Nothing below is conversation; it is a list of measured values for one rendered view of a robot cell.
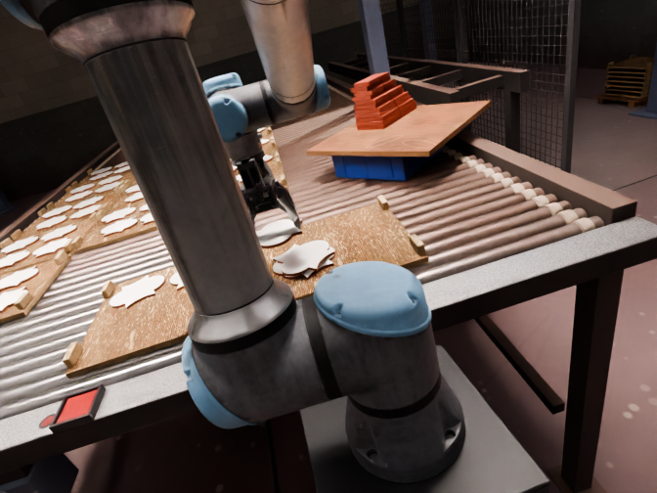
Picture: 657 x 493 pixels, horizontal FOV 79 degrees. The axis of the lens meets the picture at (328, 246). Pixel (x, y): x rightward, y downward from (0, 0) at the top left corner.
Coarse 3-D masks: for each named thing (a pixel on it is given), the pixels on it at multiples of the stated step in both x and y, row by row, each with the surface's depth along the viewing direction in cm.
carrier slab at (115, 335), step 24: (120, 288) 112; (168, 288) 105; (120, 312) 100; (144, 312) 98; (168, 312) 95; (192, 312) 92; (96, 336) 93; (120, 336) 91; (144, 336) 89; (168, 336) 86; (96, 360) 86; (120, 360) 85
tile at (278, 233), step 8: (272, 224) 99; (280, 224) 98; (288, 224) 96; (256, 232) 97; (264, 232) 96; (272, 232) 94; (280, 232) 93; (288, 232) 92; (296, 232) 91; (264, 240) 91; (272, 240) 90; (280, 240) 89; (288, 240) 89
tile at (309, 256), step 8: (296, 248) 101; (304, 248) 100; (312, 248) 99; (320, 248) 98; (328, 248) 98; (288, 256) 99; (296, 256) 98; (304, 256) 97; (312, 256) 96; (320, 256) 95; (328, 256) 96; (288, 264) 96; (296, 264) 95; (304, 264) 94; (312, 264) 93; (288, 272) 92; (296, 272) 92; (304, 272) 92
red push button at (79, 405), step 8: (88, 392) 78; (72, 400) 77; (80, 400) 77; (88, 400) 76; (64, 408) 76; (72, 408) 76; (80, 408) 75; (88, 408) 74; (64, 416) 74; (72, 416) 74
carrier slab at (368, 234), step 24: (336, 216) 118; (360, 216) 114; (384, 216) 110; (312, 240) 109; (336, 240) 105; (360, 240) 102; (384, 240) 99; (408, 240) 97; (336, 264) 95; (408, 264) 89; (312, 288) 89
